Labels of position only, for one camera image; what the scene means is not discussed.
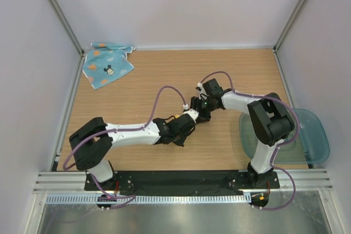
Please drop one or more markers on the white slotted cable duct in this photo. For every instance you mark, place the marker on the white slotted cable duct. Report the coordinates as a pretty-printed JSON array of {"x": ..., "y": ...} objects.
[{"x": 95, "y": 198}]

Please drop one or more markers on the teal transparent plastic tub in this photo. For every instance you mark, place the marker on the teal transparent plastic tub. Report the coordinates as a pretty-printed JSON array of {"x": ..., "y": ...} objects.
[{"x": 311, "y": 147}]

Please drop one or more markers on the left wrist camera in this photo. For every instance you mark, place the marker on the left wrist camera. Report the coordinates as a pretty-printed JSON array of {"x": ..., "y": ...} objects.
[{"x": 192, "y": 113}]

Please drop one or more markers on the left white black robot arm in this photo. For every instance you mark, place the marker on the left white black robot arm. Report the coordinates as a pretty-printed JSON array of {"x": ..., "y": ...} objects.
[{"x": 96, "y": 138}]

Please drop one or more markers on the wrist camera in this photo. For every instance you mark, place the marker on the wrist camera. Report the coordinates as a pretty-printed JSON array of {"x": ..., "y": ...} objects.
[
  {"x": 212, "y": 87},
  {"x": 192, "y": 113}
]

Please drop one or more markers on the aluminium frame rail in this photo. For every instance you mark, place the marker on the aluminium frame rail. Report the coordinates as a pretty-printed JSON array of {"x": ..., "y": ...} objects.
[{"x": 299, "y": 179}]

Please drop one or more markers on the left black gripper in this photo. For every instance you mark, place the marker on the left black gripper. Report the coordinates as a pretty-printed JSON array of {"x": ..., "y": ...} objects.
[{"x": 181, "y": 142}]

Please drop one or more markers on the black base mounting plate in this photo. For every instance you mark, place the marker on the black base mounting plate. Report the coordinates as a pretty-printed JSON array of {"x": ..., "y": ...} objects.
[{"x": 137, "y": 180}]

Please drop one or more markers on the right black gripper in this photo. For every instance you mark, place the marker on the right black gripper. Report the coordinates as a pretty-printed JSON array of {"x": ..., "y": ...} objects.
[{"x": 203, "y": 116}]

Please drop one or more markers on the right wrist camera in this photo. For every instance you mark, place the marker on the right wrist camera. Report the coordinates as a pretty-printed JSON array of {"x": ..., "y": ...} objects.
[{"x": 212, "y": 87}]

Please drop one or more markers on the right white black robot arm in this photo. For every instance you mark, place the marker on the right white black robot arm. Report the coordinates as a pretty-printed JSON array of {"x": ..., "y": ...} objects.
[{"x": 271, "y": 120}]

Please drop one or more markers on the blue cartoon mouse towel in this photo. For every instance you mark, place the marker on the blue cartoon mouse towel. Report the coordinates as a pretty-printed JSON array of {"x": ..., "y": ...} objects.
[{"x": 106, "y": 63}]

